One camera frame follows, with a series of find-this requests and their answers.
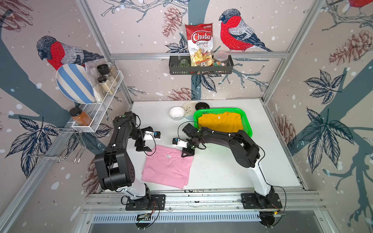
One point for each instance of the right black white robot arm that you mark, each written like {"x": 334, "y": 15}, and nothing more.
{"x": 245, "y": 152}

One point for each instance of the white bowl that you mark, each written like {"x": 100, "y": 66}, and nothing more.
{"x": 177, "y": 113}

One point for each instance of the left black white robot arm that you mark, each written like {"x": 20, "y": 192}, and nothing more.
{"x": 114, "y": 167}

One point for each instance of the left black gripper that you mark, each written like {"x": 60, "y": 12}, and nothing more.
{"x": 138, "y": 143}

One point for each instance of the orange spice jar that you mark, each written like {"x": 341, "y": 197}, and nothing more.
{"x": 80, "y": 117}

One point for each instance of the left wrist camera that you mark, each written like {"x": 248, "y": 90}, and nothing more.
{"x": 150, "y": 134}

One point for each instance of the clear candy jar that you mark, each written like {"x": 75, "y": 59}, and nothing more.
{"x": 220, "y": 58}

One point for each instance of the black wall shelf basket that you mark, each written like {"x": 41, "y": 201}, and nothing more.
{"x": 175, "y": 69}

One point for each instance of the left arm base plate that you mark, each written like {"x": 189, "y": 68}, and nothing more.
{"x": 152, "y": 202}

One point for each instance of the cream blue plate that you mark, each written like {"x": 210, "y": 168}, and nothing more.
{"x": 190, "y": 109}

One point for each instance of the black lid spice jar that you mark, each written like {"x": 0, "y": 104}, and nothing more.
{"x": 104, "y": 70}
{"x": 106, "y": 85}

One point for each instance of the white wire wall rack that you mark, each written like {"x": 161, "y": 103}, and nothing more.
{"x": 97, "y": 111}

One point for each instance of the yellow t-shirt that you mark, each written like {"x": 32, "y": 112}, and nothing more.
{"x": 226, "y": 122}

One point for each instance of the green plastic basket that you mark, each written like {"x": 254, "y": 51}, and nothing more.
{"x": 245, "y": 122}

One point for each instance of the pink t-shirt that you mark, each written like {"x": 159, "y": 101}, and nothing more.
{"x": 166, "y": 166}

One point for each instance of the chrome wire hanger rack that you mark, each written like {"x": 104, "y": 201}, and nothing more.
{"x": 68, "y": 147}

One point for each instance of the black bowl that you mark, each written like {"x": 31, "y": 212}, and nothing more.
{"x": 201, "y": 105}

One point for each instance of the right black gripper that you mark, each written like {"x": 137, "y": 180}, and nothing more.
{"x": 186, "y": 153}

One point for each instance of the green glass jar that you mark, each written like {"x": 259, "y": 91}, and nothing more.
{"x": 184, "y": 63}

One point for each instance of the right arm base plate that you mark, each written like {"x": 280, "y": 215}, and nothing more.
{"x": 255, "y": 201}

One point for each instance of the blue striped plate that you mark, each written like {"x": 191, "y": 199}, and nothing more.
{"x": 72, "y": 81}

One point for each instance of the Chuba cassava chips bag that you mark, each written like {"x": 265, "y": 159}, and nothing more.
{"x": 200, "y": 44}

